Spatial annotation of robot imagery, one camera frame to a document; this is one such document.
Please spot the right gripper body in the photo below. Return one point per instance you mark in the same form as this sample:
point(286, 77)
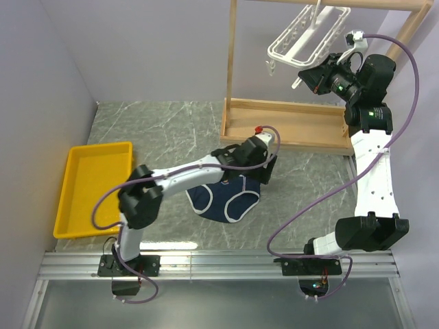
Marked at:
point(342, 80)

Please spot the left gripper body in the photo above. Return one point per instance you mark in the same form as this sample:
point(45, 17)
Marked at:
point(253, 172)

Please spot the white clip hanger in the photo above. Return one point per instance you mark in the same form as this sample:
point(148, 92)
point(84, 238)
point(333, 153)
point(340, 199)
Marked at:
point(315, 19)

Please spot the navy blue underwear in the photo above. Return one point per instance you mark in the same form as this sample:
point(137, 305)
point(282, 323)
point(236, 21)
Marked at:
point(226, 201)

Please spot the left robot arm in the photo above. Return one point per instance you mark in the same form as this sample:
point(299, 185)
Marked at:
point(141, 197)

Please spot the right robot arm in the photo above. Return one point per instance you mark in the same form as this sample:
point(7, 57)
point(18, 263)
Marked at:
point(376, 224)

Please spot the yellow plastic tray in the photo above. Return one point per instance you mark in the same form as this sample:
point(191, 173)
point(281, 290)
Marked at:
point(91, 171)

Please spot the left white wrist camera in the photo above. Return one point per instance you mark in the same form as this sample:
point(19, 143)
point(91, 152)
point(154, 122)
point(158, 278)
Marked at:
point(266, 137)

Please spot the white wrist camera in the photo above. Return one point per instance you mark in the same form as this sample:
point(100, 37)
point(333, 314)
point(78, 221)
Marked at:
point(266, 137)
point(356, 44)

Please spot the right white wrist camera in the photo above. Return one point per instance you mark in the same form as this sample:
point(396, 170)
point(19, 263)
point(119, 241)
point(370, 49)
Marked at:
point(356, 44)

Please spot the wooden hanging rack frame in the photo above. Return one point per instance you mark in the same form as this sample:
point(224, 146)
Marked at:
point(304, 127)

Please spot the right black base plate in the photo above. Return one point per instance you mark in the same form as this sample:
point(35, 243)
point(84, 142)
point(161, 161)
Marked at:
point(309, 266)

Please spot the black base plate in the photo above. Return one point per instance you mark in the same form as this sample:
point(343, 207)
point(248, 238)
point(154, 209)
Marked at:
point(309, 266)
point(147, 265)

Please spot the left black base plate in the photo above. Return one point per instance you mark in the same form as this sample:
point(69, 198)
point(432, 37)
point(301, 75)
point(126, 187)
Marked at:
point(147, 265)

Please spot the aluminium rail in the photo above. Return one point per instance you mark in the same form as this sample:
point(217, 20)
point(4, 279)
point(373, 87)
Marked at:
point(207, 265)

